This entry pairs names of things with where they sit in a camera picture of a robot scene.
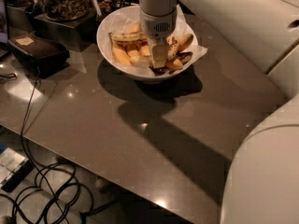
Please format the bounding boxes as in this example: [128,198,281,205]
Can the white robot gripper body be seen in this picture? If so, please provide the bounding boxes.
[140,9,177,38]

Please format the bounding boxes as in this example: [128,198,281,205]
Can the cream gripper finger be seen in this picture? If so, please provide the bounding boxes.
[148,37,169,69]

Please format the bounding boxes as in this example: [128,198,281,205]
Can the curved spotted front banana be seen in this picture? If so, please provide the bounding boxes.
[125,34,179,67]

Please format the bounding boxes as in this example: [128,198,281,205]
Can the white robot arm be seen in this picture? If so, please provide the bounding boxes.
[139,0,299,224]

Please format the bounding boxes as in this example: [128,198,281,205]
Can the yellow banana at front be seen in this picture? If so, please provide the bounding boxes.
[165,58,183,71]

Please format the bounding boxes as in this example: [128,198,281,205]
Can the yellow banana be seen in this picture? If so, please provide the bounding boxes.
[165,58,183,71]
[111,43,131,65]

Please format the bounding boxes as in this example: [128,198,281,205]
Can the small banana at right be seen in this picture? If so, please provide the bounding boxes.
[178,34,193,52]

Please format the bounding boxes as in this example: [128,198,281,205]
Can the upright banana at back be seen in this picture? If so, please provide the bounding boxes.
[126,21,141,33]

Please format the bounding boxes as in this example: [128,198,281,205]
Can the blackened banana at right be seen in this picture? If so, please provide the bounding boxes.
[177,51,192,64]

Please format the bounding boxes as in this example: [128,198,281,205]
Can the white paper bowl liner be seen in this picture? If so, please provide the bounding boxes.
[107,3,209,77]

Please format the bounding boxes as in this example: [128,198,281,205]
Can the white ceramic bowl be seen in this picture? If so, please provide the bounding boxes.
[95,5,199,85]

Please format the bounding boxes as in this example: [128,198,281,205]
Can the long spotted top banana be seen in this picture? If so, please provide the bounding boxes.
[108,31,147,44]

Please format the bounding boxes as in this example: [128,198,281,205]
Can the yellow banana at left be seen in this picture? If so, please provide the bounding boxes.
[111,43,131,65]

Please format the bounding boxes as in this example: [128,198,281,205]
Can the glass jar of nuts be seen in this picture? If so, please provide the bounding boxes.
[38,0,90,21]

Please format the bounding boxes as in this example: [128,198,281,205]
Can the black box device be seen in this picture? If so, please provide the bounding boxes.
[8,32,70,78]

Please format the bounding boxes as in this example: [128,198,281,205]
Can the screen edge at left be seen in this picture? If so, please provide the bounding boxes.
[0,0,10,61]

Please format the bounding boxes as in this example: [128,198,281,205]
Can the silver black floor device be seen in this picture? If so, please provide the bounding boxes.
[0,147,33,192]

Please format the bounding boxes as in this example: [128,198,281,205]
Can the black cable on table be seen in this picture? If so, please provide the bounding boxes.
[19,66,43,147]

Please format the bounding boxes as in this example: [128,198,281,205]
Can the coiled black floor cables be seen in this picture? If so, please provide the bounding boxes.
[0,133,125,224]

